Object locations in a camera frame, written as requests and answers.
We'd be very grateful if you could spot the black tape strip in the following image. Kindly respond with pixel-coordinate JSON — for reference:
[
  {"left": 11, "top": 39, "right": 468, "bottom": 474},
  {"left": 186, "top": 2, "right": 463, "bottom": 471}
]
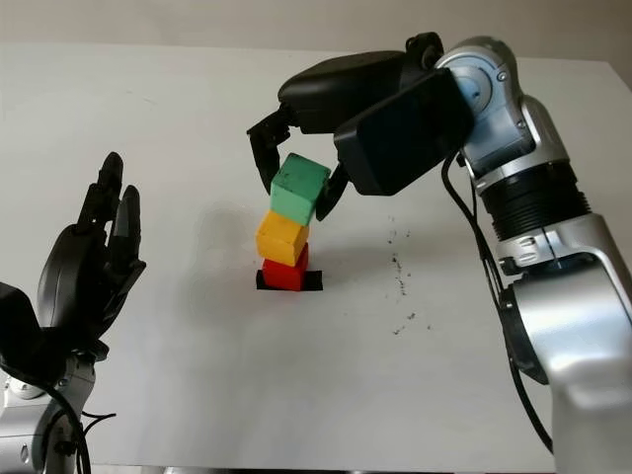
[{"left": 254, "top": 269, "right": 324, "bottom": 294}]

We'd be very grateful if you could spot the yellow wooden block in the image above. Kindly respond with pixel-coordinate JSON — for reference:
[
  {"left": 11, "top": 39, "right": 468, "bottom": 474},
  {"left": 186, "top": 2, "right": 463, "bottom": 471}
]
[{"left": 254, "top": 208, "right": 311, "bottom": 269}]

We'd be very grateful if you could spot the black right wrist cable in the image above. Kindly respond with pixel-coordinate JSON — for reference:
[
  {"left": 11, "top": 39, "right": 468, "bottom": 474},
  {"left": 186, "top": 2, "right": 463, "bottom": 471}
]
[{"left": 440, "top": 151, "right": 555, "bottom": 454}]

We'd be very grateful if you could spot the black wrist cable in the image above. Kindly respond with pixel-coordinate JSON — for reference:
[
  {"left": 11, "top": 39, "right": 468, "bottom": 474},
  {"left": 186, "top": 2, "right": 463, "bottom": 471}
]
[
  {"left": 440, "top": 151, "right": 555, "bottom": 454},
  {"left": 42, "top": 378, "right": 119, "bottom": 474}
]

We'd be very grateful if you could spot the red wooden block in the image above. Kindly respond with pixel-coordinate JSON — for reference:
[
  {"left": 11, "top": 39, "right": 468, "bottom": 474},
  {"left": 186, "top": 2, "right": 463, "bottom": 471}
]
[{"left": 261, "top": 242, "right": 311, "bottom": 293}]

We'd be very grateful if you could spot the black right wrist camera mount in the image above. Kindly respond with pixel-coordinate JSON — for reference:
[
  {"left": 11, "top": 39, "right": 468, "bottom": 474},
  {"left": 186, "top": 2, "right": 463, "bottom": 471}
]
[{"left": 333, "top": 66, "right": 475, "bottom": 198}]

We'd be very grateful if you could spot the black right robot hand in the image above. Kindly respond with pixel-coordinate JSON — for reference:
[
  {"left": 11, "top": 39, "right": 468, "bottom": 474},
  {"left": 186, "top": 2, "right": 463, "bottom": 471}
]
[{"left": 246, "top": 31, "right": 445, "bottom": 222}]

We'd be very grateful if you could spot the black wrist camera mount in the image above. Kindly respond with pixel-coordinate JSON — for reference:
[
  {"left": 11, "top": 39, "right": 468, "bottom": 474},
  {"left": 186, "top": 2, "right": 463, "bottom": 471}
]
[
  {"left": 0, "top": 281, "right": 71, "bottom": 392},
  {"left": 333, "top": 66, "right": 475, "bottom": 198}
]

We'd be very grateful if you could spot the green wooden block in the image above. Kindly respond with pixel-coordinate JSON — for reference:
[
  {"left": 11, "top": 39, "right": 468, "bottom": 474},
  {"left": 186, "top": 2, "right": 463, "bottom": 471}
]
[{"left": 269, "top": 152, "right": 333, "bottom": 229}]

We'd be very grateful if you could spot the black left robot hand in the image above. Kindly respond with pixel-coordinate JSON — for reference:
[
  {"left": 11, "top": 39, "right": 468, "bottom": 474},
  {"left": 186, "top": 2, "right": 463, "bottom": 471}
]
[{"left": 36, "top": 150, "right": 148, "bottom": 357}]

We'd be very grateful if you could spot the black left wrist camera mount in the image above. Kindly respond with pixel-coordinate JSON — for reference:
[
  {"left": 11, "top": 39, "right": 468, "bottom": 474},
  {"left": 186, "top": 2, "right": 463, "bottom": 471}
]
[{"left": 0, "top": 281, "right": 71, "bottom": 392}]

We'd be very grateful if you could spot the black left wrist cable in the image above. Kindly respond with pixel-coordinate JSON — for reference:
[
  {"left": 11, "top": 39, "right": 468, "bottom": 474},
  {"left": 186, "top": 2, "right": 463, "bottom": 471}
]
[{"left": 42, "top": 378, "right": 119, "bottom": 474}]

